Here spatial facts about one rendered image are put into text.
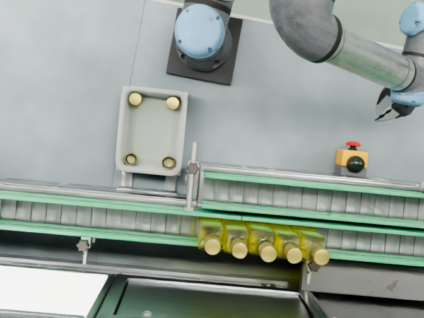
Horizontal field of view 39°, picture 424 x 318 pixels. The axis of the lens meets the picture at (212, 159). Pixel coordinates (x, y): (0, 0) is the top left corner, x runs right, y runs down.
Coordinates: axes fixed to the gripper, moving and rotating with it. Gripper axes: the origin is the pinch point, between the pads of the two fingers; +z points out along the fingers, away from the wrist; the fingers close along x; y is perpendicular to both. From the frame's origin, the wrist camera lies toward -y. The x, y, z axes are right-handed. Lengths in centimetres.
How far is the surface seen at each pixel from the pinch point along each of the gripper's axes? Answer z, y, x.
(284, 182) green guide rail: 12.2, -26.7, 11.9
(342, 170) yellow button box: 13.9, -8.6, -1.4
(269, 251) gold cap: 6, -52, 10
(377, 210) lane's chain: 12.4, -15.0, -13.6
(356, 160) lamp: 9.0, -7.8, -2.1
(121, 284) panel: 33, -63, 31
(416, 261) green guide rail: 10.9, -23.9, -26.6
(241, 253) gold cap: 11, -53, 14
